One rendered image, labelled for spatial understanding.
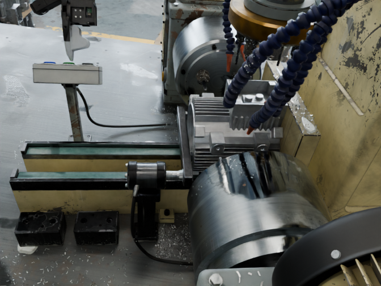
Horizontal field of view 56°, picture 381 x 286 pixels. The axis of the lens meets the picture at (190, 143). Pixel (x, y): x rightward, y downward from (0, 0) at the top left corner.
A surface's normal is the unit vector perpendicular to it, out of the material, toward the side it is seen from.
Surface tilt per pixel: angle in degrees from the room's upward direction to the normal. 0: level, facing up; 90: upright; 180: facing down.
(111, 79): 0
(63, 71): 59
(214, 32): 9
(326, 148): 90
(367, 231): 29
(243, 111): 90
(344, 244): 42
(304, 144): 90
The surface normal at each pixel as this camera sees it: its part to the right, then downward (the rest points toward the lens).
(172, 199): 0.08, 0.66
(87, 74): 0.12, 0.18
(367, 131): -0.99, -0.01
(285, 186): 0.19, -0.74
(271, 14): -0.36, 0.59
